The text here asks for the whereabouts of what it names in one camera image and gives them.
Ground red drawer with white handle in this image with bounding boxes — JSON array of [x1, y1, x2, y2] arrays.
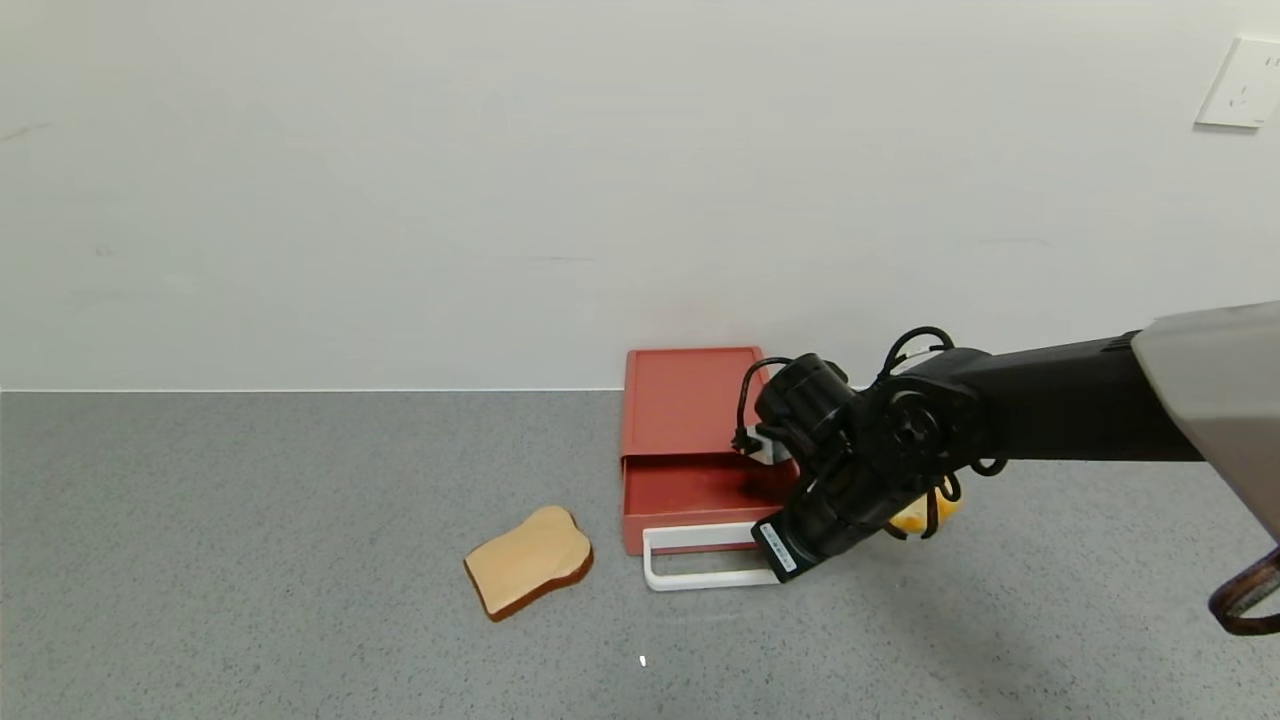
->
[[620, 455, 803, 593]]

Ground toy toast slice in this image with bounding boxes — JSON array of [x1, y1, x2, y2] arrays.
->
[[463, 505, 595, 623]]

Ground orange white toy donut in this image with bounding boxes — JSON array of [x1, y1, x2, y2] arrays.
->
[[888, 488, 963, 537]]

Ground black cable with plug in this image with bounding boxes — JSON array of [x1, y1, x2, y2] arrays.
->
[[733, 356, 797, 457]]

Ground black labelled wrist camera box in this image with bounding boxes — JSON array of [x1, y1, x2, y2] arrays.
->
[[751, 515, 833, 586]]

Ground black cable with white tag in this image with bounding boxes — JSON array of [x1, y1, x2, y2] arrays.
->
[[878, 326, 957, 379]]

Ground dark brown strap loop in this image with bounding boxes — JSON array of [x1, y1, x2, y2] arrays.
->
[[1207, 547, 1280, 638]]

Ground white wall socket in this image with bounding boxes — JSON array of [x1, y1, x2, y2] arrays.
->
[[1195, 37, 1280, 130]]

